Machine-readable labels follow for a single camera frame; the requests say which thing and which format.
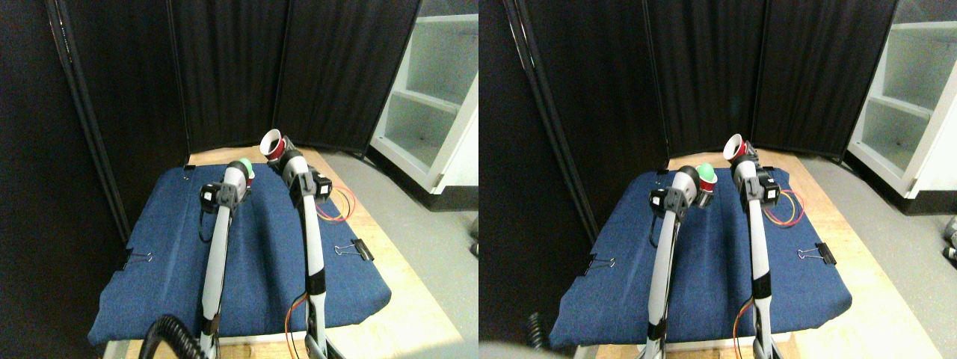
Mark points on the dark blue cloth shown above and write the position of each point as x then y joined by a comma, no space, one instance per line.
149,284
710,299

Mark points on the black curtain stand pole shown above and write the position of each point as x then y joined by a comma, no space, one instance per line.
552,112
90,112

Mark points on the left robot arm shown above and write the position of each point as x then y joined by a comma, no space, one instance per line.
662,254
217,254

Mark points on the white shelf unit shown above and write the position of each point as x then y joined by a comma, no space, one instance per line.
897,120
419,120

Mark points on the grey object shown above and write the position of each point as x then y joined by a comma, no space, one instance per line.
950,230

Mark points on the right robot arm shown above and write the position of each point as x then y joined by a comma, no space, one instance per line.
759,239
312,239

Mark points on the green ball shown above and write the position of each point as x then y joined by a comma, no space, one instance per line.
706,173
247,167

